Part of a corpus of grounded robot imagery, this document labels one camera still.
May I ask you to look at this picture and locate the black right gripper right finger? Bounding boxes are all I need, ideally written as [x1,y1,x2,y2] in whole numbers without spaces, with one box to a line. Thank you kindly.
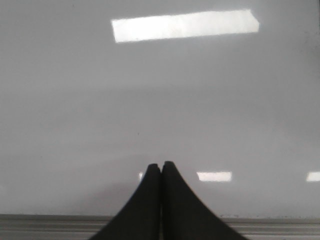
[162,161,246,240]

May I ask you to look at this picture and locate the white whiteboard with aluminium frame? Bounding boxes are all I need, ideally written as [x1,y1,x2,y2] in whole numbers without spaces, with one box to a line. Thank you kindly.
[0,0,320,228]

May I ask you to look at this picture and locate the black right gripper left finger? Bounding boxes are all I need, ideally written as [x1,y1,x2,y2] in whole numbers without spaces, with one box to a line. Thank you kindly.
[91,163,161,240]

